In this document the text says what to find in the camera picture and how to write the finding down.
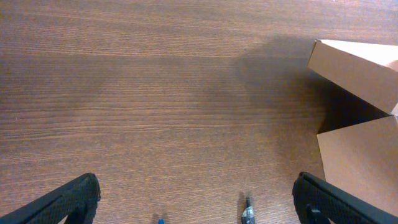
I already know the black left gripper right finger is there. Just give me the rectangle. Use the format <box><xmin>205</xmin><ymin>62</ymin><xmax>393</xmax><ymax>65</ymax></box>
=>
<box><xmin>292</xmin><ymin>172</ymin><xmax>397</xmax><ymax>224</ymax></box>

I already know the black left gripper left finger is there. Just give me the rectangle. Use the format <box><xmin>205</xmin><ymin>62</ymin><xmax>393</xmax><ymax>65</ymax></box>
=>
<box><xmin>1</xmin><ymin>173</ymin><xmax>101</xmax><ymax>224</ymax></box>

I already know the black pen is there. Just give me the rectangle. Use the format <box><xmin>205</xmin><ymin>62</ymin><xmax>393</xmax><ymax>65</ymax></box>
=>
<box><xmin>241</xmin><ymin>197</ymin><xmax>256</xmax><ymax>224</ymax></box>

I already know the brown cardboard box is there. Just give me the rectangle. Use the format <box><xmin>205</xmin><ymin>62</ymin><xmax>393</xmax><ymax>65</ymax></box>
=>
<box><xmin>307</xmin><ymin>39</ymin><xmax>397</xmax><ymax>215</ymax></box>

